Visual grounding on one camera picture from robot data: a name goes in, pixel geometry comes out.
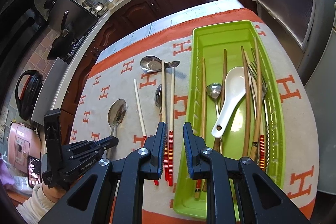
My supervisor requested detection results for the small steel teaspoon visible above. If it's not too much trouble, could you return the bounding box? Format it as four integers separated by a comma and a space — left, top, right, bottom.
205, 82, 223, 156

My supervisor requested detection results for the steel tablespoon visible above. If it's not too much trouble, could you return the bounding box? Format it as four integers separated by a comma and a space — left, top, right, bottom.
105, 98, 128, 159

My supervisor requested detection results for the pink appliance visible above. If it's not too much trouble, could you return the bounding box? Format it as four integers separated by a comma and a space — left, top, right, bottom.
7, 123, 41, 173

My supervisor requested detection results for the orange white H-pattern cloth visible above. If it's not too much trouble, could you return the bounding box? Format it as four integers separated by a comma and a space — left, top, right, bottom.
70, 5, 319, 218

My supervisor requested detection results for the large steel soup spoon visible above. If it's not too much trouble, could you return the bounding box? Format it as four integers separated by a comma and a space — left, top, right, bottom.
139, 55, 180, 73

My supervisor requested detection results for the white ceramic soup spoon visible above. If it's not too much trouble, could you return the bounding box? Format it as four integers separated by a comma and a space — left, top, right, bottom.
211, 67, 245, 138

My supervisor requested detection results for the person left hand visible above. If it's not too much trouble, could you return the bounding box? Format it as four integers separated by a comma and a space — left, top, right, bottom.
42, 183, 67, 203

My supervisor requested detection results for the grey storage cabinet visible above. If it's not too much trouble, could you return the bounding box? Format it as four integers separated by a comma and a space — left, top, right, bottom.
255, 0, 335, 84

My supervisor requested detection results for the white sleeve forearm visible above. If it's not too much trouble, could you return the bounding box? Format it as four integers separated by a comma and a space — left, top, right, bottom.
16, 184, 56, 224

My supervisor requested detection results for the black rice cooker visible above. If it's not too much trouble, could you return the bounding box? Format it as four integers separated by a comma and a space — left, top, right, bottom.
15, 70, 43, 121

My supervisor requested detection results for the steel fork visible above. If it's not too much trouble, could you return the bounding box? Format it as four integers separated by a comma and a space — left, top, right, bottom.
248, 61, 264, 160

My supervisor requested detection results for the green plastic utensil tray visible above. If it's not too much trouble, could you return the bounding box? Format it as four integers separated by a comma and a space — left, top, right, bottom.
172, 20, 286, 221

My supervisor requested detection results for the steel chopstick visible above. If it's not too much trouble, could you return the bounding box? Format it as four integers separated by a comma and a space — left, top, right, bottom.
250, 48, 271, 169

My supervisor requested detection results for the grey refrigerator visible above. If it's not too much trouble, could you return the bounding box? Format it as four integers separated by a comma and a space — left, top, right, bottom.
305, 20, 335, 195

